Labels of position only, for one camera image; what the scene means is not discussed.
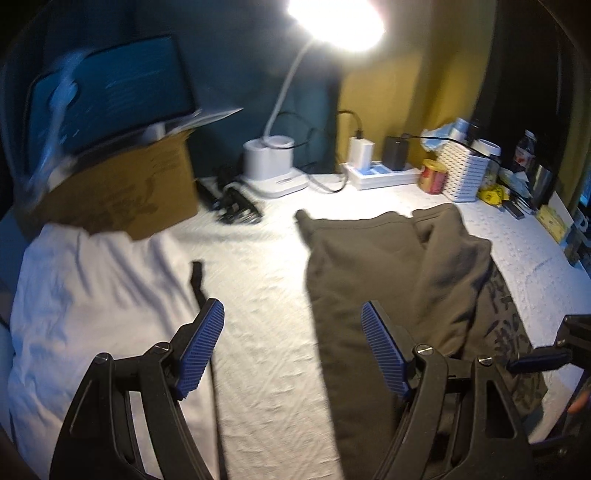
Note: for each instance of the brown cardboard box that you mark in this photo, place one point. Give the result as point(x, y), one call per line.
point(140, 192)

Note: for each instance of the white power strip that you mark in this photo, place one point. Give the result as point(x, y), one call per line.
point(380, 176)

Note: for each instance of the white woven plastic basket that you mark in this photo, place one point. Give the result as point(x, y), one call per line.
point(465, 172)

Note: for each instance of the yellow curtain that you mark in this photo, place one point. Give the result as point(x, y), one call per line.
point(506, 66)

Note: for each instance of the black smartphone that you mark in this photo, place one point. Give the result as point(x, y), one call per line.
point(512, 208)

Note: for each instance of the stainless steel tumbler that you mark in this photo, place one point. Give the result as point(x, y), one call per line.
point(542, 187)

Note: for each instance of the dark teal curtain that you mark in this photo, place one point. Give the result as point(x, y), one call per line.
point(240, 51)

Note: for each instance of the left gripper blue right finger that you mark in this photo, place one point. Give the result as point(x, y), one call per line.
point(392, 347)

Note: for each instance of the yellow tissue box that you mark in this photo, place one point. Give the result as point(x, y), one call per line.
point(555, 218)

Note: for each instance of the brown t-shirt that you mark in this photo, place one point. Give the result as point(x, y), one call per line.
point(431, 277)

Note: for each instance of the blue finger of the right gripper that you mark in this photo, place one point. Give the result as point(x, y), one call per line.
point(540, 359)

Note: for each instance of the crumpled tissue pack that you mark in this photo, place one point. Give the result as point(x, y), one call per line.
point(518, 182)

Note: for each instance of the red round tin can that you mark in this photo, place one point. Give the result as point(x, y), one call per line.
point(433, 177)

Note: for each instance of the white folded cloth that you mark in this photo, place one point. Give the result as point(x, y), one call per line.
point(78, 295)

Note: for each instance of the white charger plug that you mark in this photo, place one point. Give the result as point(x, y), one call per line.
point(360, 153)

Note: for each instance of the person's hand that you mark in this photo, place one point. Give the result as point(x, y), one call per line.
point(580, 403)

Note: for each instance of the black power adapter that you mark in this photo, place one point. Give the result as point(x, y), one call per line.
point(395, 153)

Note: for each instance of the clear jar white lid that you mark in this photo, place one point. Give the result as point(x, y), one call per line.
point(492, 152)

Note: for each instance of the yellow snack bag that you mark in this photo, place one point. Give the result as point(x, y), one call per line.
point(494, 196)

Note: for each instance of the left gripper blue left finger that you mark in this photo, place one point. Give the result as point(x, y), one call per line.
point(192, 348)

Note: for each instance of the plastic water bottle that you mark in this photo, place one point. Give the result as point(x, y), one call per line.
point(524, 156)

